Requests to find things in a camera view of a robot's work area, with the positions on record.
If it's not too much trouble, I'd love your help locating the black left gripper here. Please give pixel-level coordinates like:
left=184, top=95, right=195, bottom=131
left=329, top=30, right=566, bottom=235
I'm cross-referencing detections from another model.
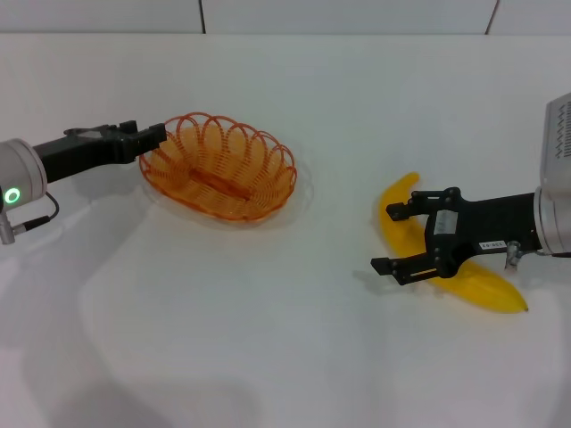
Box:
left=33, top=119, right=168, bottom=184

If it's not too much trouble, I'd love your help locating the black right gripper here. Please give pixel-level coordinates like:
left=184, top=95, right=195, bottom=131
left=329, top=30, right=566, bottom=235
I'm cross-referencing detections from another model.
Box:
left=369, top=186, right=542, bottom=286

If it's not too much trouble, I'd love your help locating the orange wire basket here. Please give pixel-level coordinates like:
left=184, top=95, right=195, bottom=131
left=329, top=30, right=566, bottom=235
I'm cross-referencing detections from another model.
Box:
left=138, top=111, right=298, bottom=223

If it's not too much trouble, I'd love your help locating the yellow banana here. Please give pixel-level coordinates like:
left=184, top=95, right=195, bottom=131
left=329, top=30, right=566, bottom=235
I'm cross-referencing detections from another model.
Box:
left=377, top=171, right=530, bottom=315

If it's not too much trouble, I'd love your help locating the right arm cable silver plug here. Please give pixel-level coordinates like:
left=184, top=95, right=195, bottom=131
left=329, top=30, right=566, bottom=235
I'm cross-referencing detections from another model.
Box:
left=503, top=240, right=571, bottom=271

